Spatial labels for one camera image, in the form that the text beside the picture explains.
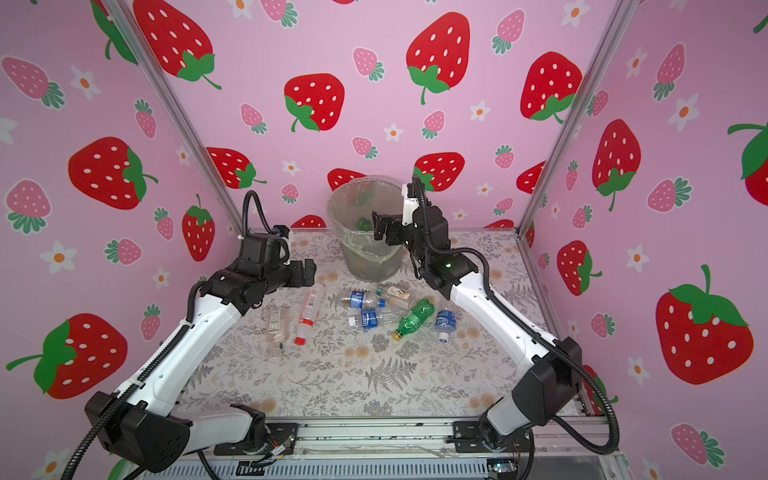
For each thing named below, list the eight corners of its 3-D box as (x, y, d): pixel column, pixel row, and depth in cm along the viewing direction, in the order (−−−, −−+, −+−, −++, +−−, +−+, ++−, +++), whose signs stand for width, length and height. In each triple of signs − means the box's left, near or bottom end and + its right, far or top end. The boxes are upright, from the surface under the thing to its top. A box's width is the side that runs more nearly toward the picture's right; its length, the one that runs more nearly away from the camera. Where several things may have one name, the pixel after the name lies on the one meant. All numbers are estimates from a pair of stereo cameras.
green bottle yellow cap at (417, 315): (397, 344, 92) (397, 336, 88) (388, 333, 94) (388, 325, 90) (435, 314, 98) (437, 306, 94) (425, 305, 101) (427, 297, 97)
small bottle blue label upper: (346, 305, 101) (344, 296, 97) (358, 294, 104) (356, 285, 99) (360, 316, 98) (359, 308, 94) (372, 305, 101) (371, 297, 97)
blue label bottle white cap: (437, 345, 92) (439, 337, 88) (434, 318, 98) (436, 309, 94) (456, 345, 92) (459, 337, 88) (452, 318, 98) (455, 309, 94)
